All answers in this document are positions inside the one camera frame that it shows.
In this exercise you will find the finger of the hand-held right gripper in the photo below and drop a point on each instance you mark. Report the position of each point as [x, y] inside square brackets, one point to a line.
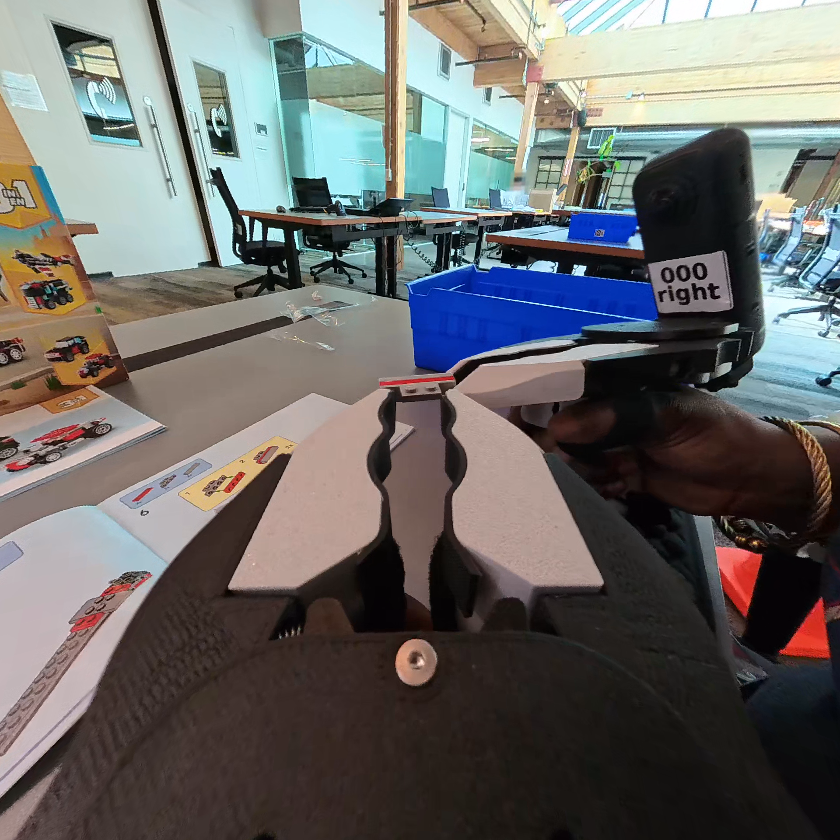
[558, 353]
[531, 387]

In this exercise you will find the small blue bin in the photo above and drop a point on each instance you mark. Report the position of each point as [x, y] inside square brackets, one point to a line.
[600, 226]

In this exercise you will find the wooden top office desk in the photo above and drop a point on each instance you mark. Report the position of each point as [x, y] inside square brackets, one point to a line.
[558, 244]
[341, 220]

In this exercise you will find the small red grey lego assembly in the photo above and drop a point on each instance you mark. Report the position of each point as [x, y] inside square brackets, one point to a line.
[418, 387]

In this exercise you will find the row of office chairs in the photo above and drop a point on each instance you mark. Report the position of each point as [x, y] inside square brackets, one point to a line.
[807, 262]

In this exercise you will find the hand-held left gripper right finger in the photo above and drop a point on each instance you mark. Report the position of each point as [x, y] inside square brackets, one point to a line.
[518, 512]

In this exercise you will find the black office chair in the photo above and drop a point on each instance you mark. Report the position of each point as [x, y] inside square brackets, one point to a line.
[253, 243]
[338, 256]

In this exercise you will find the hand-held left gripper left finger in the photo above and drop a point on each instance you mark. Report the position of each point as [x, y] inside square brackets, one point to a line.
[315, 512]

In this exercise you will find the car cover instruction booklet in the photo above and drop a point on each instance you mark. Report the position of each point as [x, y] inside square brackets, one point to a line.
[79, 446]

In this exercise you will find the white door with window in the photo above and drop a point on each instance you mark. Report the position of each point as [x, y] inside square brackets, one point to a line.
[98, 197]
[223, 131]

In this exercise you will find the open instruction booklet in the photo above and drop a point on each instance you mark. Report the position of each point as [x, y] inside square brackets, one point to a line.
[52, 571]

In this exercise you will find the blue plastic bin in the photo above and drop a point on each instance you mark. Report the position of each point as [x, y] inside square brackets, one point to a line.
[512, 321]

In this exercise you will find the lego set box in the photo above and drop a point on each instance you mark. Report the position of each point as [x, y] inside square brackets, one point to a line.
[52, 295]

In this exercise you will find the clear plastic bag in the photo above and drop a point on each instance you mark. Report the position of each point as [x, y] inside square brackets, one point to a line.
[312, 313]
[302, 340]

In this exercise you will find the orange cloth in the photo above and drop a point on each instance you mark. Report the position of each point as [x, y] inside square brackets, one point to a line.
[735, 577]

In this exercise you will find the person's right hand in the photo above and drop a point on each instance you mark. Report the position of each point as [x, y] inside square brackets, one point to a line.
[709, 459]

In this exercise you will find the wooden pillar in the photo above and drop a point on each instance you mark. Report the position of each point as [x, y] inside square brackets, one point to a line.
[396, 131]

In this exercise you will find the person's leg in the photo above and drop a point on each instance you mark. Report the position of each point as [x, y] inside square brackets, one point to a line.
[800, 754]

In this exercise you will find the potted plant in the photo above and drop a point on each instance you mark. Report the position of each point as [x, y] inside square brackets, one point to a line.
[598, 161]

